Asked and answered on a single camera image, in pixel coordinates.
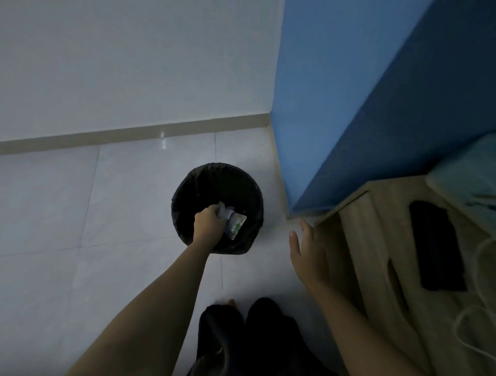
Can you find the person's bare foot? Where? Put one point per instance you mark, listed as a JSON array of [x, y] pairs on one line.
[[231, 302]]

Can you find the light wooden bedside cabinet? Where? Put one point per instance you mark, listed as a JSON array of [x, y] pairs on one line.
[[403, 310]]

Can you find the person's right hand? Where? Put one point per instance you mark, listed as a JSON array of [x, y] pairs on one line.
[[310, 259]]

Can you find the white green wrapper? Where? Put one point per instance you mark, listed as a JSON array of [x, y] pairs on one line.
[[235, 224]]

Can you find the person's left fingers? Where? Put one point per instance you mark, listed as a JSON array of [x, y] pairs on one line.
[[215, 210]]

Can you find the person's left hand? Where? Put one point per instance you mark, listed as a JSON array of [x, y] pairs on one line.
[[207, 228]]

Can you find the person's black trousers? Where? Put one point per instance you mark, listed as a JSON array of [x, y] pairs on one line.
[[267, 341]]

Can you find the black bin with bag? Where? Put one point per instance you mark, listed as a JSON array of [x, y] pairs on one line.
[[232, 186]]

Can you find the flat black object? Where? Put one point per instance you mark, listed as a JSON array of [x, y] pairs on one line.
[[438, 248]]

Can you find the person's right thumb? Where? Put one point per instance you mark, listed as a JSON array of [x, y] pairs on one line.
[[293, 248]]

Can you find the beige skirting board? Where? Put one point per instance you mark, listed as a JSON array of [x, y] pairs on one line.
[[116, 134]]

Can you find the pale teal pillow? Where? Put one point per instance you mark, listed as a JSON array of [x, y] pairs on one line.
[[469, 178]]

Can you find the person's left forearm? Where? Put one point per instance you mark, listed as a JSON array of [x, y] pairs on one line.
[[155, 313]]

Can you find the person's right forearm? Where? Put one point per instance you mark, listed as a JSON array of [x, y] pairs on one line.
[[348, 329]]

